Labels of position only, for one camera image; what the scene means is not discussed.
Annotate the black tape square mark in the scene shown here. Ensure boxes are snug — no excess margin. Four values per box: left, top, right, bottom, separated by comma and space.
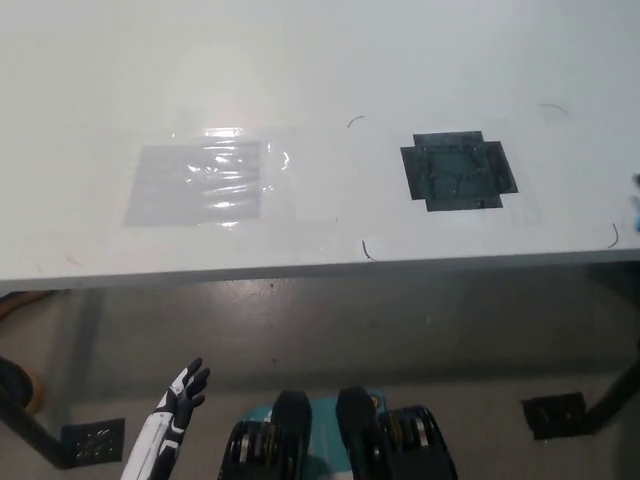
399, 130, 519, 214

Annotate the black teal robot body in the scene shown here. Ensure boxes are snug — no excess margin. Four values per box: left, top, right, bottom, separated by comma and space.
219, 387, 459, 480

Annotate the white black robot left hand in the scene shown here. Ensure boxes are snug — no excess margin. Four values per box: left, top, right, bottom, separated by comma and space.
149, 356, 212, 451

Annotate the black floor plate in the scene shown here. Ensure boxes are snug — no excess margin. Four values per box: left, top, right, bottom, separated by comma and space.
520, 392, 589, 441
60, 417, 126, 464

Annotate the black round roll tan rim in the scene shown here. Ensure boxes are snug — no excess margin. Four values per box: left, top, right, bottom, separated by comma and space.
0, 353, 47, 416

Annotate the black table leg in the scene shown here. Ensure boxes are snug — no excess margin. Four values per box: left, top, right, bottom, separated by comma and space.
585, 344, 640, 435
0, 382, 76, 470

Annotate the grey patch under clear film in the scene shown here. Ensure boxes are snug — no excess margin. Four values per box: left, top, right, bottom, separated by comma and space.
89, 124, 294, 231

